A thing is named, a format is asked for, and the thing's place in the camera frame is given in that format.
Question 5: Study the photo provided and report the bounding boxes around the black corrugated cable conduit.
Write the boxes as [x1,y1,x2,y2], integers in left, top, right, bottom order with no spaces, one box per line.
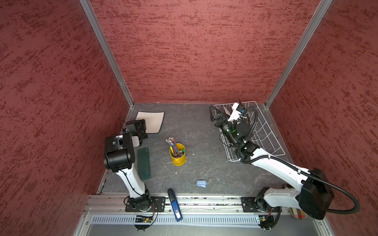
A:
[236,106,361,229]

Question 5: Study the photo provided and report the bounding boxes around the white wire dish rack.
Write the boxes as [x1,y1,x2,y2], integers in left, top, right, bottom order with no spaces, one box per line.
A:
[214,101,285,162]

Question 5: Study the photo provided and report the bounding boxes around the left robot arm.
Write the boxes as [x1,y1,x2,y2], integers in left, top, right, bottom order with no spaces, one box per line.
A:
[104,119,153,212]

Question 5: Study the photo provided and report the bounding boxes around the blue black stapler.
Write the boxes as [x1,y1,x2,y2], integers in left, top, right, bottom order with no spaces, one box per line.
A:
[167,188,183,222]

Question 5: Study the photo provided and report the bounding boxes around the yellow pencil cup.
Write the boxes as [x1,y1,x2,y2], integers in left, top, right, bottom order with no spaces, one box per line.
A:
[169,143,187,166]

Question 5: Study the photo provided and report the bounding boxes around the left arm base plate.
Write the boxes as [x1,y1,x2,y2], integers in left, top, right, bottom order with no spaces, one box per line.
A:
[124,196,166,212]

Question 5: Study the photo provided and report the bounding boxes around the coloured pencils bundle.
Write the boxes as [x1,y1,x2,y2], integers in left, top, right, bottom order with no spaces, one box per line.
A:
[166,137,186,158]

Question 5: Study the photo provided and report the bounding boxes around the plaid tape roll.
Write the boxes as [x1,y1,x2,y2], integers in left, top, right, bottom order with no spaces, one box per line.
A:
[289,207,306,220]

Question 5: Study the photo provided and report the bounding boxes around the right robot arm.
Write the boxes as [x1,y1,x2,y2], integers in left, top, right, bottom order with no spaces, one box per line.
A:
[209,103,334,220]

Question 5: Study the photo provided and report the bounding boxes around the square floral plate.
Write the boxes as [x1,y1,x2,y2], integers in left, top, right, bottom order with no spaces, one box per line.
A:
[238,99,258,129]

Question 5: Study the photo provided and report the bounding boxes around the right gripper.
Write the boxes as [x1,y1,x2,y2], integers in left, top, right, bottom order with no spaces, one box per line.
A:
[209,105,238,147]

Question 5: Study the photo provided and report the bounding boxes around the green rectangular block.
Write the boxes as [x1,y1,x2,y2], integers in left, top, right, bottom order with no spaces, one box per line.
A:
[137,147,151,181]

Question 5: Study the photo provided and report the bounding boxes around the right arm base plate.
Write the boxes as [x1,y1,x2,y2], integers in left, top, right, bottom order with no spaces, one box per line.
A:
[241,197,279,213]

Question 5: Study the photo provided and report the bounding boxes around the square plate white back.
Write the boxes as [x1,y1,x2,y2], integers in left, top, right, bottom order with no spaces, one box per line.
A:
[136,111,164,134]

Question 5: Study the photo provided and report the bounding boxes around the light blue eraser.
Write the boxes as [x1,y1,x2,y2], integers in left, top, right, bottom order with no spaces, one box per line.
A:
[196,180,207,188]

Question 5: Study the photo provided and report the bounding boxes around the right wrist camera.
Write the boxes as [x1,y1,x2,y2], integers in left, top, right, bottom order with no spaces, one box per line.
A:
[227,103,245,122]

